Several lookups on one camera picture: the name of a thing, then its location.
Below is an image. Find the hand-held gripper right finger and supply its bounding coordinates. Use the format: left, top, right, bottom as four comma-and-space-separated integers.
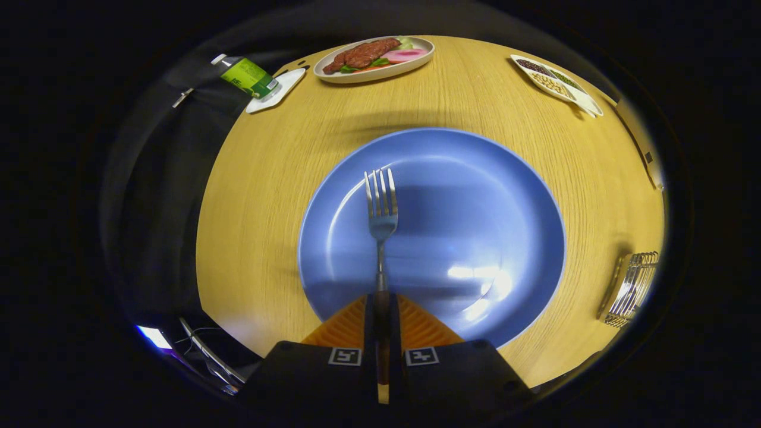
390, 293, 533, 411

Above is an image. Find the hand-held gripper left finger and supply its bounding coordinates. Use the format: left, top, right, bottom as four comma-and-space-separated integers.
250, 293, 381, 411

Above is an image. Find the metal fork with wooden handle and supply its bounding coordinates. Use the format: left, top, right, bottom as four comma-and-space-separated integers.
364, 168, 399, 405

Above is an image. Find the blue round plate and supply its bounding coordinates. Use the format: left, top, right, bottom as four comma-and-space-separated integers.
297, 127, 567, 350

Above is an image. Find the laptop computer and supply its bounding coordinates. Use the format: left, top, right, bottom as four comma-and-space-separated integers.
178, 317, 247, 396

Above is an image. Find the computer monitor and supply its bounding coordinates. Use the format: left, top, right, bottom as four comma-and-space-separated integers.
136, 325, 174, 351

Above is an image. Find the perforated metal basket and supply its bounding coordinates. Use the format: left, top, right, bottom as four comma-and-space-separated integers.
596, 250, 661, 329

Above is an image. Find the white square coaster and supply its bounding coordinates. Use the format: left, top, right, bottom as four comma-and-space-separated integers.
246, 68, 307, 115

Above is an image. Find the oval plate with meat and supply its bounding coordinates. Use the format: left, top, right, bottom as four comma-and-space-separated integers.
313, 36, 435, 84

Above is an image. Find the green drink bottle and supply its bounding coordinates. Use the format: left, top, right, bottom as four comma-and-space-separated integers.
210, 53, 281, 100

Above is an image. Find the white divided dish with beans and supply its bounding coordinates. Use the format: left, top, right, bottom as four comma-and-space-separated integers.
510, 54, 604, 118

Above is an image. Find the white toaster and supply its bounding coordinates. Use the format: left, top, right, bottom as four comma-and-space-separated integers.
615, 95, 665, 192

